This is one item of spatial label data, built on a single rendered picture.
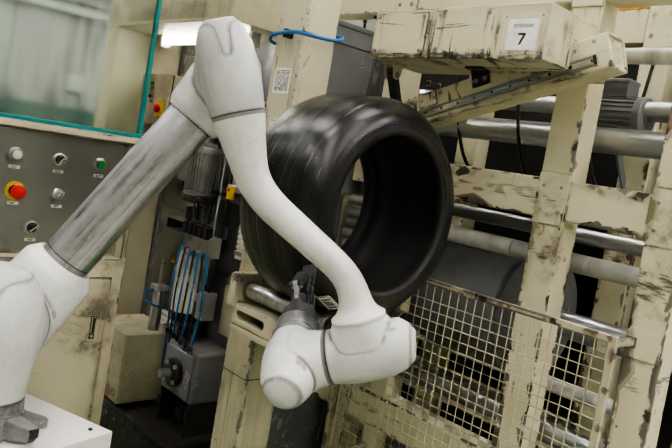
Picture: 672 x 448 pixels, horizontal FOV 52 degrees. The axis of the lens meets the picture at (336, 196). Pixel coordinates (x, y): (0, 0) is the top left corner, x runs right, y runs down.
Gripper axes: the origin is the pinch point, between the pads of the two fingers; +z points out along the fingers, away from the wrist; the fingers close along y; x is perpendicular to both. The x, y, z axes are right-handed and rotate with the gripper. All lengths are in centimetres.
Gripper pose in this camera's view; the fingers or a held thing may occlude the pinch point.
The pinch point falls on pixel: (308, 275)
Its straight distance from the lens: 159.8
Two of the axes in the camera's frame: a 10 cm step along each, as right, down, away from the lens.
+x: 9.7, -1.7, -1.5
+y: 2.2, 9.0, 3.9
